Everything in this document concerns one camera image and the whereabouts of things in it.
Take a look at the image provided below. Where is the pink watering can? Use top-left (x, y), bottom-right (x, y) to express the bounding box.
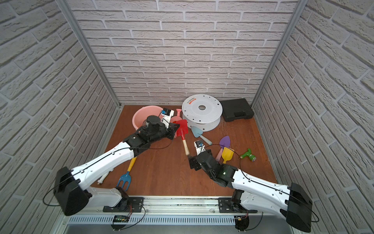
top-left (170, 109), bottom-right (182, 123)

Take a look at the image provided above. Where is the red shovel wooden handle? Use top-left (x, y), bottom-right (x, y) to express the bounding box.
top-left (176, 120), bottom-right (190, 156)

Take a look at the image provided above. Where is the pink plastic bucket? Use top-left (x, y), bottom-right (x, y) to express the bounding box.
top-left (132, 105), bottom-right (163, 130)

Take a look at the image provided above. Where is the teal trowel light handle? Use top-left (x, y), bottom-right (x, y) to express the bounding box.
top-left (191, 126), bottom-right (212, 145)

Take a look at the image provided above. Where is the yellow scoop blue tip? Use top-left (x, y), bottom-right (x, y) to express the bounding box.
top-left (222, 147), bottom-right (235, 164)

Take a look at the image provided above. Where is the purple scoop pink handle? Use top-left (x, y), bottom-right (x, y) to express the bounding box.
top-left (216, 136), bottom-right (231, 162)

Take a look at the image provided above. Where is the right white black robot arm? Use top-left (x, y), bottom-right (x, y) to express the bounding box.
top-left (188, 150), bottom-right (314, 233)

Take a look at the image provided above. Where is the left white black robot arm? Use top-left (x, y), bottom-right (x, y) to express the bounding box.
top-left (52, 116), bottom-right (180, 216)

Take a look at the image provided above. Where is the black plastic tool case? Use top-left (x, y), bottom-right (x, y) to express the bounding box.
top-left (221, 98), bottom-right (254, 122)

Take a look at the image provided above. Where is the black round connector box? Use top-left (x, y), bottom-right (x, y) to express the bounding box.
top-left (234, 216), bottom-right (249, 232)

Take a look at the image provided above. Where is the small green circuit board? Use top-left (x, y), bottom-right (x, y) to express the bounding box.
top-left (113, 215), bottom-right (130, 224)

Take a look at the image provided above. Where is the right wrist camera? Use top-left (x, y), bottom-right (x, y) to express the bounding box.
top-left (194, 140), bottom-right (205, 155)

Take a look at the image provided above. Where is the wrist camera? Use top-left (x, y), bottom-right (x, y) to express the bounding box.
top-left (194, 140), bottom-right (205, 155)
top-left (161, 108), bottom-right (174, 129)

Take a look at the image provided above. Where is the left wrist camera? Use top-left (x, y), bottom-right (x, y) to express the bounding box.
top-left (161, 108), bottom-right (174, 129)

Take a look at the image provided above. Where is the aluminium front rail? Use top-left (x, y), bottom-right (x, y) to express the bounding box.
top-left (59, 195), bottom-right (300, 217)

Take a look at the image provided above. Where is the white cable spool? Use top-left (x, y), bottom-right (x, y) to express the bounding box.
top-left (182, 94), bottom-right (223, 132)

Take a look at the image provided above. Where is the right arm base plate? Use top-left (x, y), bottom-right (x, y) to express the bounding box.
top-left (218, 197), bottom-right (258, 214)

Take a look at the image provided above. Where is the blue fork yellow handle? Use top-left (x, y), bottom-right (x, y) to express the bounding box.
top-left (117, 158), bottom-right (136, 191)

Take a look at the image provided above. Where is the green hose nozzle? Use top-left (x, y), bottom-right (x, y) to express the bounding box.
top-left (240, 148), bottom-right (257, 161)

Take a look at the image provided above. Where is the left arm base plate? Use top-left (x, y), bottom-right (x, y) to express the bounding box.
top-left (103, 197), bottom-right (144, 213)

